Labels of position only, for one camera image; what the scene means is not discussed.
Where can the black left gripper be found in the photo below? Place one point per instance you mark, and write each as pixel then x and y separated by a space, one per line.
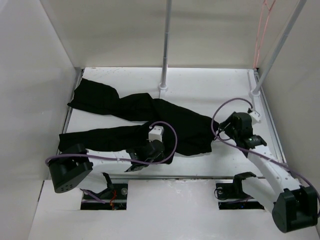
pixel 160 157

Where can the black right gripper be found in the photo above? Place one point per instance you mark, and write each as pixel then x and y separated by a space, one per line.
pixel 227 130

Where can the black trousers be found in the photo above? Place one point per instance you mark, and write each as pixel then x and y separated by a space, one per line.
pixel 186 132

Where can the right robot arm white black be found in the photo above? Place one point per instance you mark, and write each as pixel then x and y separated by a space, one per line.
pixel 292 206

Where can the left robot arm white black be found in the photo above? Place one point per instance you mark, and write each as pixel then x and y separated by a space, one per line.
pixel 90 171

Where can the right white rack foot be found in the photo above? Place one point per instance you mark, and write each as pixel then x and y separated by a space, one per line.
pixel 255 97

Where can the white rack foot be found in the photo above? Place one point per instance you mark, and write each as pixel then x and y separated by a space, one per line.
pixel 163 91
pixel 255 97

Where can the left white rack foot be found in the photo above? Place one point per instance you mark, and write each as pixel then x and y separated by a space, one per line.
pixel 163 91

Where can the right grey rack pole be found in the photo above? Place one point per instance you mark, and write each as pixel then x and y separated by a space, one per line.
pixel 292 20

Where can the grey rack pole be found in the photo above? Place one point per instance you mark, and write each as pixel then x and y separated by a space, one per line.
pixel 168 12
pixel 292 20

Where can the left grey rack pole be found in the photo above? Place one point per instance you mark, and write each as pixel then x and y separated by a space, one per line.
pixel 168 12

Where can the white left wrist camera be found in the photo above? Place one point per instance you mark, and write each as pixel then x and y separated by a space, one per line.
pixel 156 133

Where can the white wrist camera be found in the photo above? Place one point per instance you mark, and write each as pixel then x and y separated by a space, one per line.
pixel 156 133
pixel 255 116

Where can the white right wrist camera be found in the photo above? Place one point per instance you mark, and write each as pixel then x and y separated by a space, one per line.
pixel 255 116

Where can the aluminium table edge rail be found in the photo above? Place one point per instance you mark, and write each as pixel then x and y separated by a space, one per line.
pixel 79 71

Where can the pink wire hanger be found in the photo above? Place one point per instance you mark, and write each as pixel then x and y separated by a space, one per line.
pixel 261 31

